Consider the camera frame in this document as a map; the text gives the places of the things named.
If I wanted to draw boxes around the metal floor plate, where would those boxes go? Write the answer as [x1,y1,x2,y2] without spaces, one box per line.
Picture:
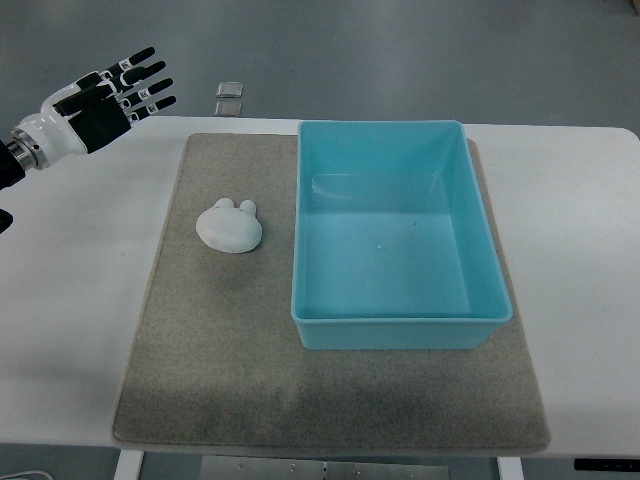
[216,81,244,98]
[214,100,242,118]

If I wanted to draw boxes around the left white table leg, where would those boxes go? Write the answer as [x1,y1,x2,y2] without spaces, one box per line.
[113,450,144,480]

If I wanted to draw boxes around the grey metal table crossbar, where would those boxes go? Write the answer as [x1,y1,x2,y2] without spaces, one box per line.
[199,456,450,480]

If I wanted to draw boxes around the lower metal floor plate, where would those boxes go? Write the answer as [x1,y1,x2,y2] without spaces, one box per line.
[214,100,242,118]

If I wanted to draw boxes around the right white table leg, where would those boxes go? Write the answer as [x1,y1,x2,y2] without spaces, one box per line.
[497,457,524,480]

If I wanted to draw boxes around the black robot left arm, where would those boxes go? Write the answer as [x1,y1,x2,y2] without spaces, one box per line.
[0,143,26,233]

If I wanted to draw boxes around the white table leg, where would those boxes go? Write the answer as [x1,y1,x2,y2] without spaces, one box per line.
[113,450,144,480]
[497,457,524,480]

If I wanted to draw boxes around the grey felt mat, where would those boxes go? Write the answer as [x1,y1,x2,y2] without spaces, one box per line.
[112,134,551,457]

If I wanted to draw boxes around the light blue plastic box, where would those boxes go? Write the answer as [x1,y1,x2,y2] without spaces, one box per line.
[291,120,513,350]

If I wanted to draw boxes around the upper metal floor plate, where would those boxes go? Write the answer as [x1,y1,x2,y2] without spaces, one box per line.
[216,81,244,98]

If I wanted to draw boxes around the black table control panel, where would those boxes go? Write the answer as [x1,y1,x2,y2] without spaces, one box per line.
[574,458,640,473]

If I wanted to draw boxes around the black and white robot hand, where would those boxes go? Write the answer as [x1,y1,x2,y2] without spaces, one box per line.
[4,47,176,172]

